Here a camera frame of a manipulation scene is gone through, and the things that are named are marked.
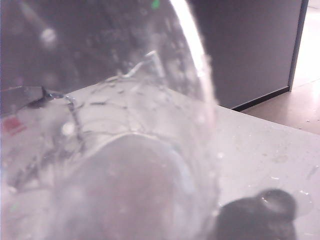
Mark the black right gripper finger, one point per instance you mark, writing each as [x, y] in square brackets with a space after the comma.
[257, 220]

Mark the clear water bottle red label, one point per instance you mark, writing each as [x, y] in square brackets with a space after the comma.
[112, 150]

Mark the clear faceted glass mug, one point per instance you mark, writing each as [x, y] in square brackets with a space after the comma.
[25, 96]

